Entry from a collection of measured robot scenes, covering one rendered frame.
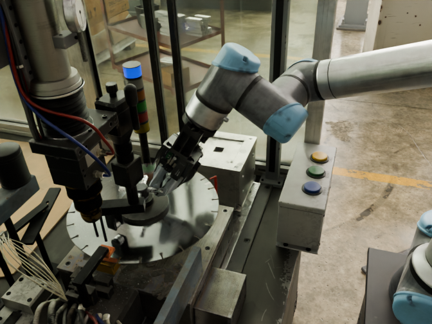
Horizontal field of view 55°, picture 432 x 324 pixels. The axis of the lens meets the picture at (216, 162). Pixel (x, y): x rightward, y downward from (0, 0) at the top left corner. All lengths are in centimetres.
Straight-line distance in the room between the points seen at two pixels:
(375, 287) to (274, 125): 51
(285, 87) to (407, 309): 43
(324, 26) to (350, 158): 181
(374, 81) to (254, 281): 54
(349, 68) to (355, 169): 198
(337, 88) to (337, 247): 148
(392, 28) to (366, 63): 304
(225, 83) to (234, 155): 46
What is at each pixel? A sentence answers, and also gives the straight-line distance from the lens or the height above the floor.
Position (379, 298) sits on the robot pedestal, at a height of 75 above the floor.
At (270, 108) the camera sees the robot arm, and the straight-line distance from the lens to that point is 72.
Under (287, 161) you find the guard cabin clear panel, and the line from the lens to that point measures 131.
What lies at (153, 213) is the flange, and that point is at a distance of 90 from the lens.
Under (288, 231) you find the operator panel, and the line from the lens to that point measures 107.
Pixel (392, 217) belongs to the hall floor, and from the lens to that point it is 244.
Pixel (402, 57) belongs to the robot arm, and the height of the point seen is 129.
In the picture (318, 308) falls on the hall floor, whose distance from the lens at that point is 195.
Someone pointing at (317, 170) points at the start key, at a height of 91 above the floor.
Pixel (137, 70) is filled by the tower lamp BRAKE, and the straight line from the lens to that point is 109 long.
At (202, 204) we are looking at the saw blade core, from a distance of 92.
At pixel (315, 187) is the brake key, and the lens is 105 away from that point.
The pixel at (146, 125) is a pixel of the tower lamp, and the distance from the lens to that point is 116.
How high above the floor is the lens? 155
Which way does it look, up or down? 35 degrees down
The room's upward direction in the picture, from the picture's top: 3 degrees counter-clockwise
